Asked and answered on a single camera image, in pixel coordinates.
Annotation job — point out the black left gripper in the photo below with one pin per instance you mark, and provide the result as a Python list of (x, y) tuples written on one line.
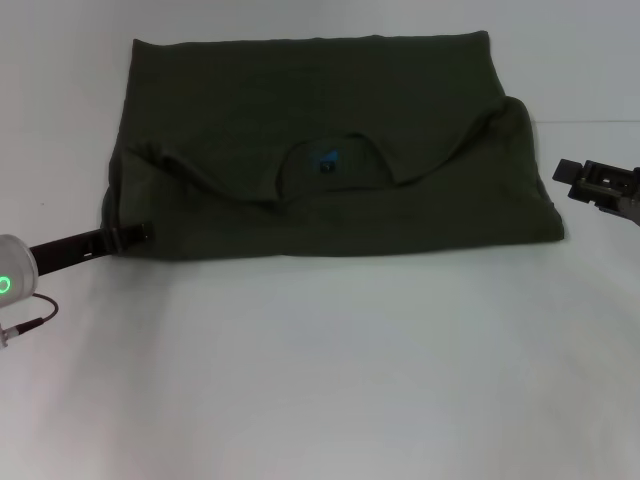
[(75, 250)]

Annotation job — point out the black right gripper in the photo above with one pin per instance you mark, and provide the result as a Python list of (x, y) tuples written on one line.
[(617, 192)]

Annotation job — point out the dark green FREE! t-shirt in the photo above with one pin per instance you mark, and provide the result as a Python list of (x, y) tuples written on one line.
[(330, 165)]

